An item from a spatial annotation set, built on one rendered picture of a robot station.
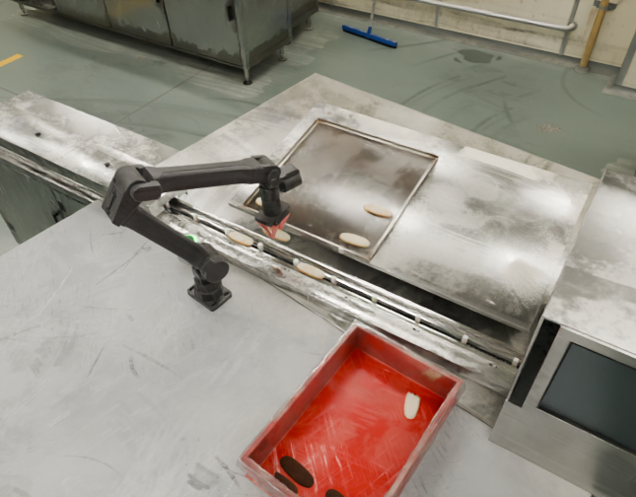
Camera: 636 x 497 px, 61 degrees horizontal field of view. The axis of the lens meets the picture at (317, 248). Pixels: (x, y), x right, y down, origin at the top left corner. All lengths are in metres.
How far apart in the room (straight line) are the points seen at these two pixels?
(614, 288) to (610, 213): 0.23
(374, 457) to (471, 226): 0.78
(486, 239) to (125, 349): 1.12
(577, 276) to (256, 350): 0.85
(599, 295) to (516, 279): 0.56
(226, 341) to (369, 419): 0.46
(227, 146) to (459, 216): 1.03
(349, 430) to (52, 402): 0.78
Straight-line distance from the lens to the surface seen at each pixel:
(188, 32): 4.67
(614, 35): 4.98
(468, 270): 1.66
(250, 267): 1.70
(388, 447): 1.39
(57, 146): 2.35
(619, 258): 1.22
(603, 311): 1.11
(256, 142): 2.31
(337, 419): 1.42
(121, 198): 1.32
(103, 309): 1.76
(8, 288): 1.96
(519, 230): 1.77
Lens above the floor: 2.08
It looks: 45 degrees down
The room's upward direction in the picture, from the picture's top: 2 degrees counter-clockwise
